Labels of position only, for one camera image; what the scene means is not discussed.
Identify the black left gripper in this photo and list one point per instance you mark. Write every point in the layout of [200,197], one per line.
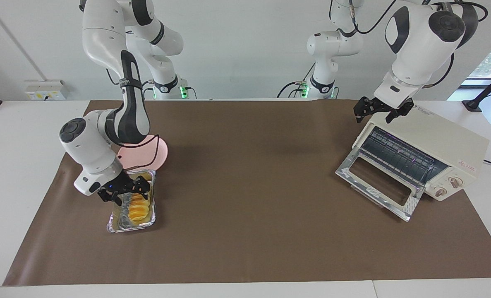
[390,103]

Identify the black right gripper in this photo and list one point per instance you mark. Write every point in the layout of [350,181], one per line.
[119,186]

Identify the sliced yellow bread loaf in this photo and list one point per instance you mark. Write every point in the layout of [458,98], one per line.
[140,211]

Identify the aluminium foil tray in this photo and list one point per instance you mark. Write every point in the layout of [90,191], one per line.
[119,221]

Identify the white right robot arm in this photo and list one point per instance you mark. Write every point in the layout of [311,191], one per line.
[104,37]

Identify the cream toaster oven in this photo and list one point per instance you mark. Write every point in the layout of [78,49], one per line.
[435,128]

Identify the silver glass oven door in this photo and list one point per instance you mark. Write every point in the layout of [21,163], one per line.
[379,182]

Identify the round oven knob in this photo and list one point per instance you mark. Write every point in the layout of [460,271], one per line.
[455,181]
[439,191]

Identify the pink round plate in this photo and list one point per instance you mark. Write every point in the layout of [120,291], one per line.
[146,159]

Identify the brown table mat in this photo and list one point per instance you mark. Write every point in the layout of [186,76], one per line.
[245,231]

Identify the white wall socket box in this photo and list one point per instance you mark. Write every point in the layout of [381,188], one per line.
[44,89]

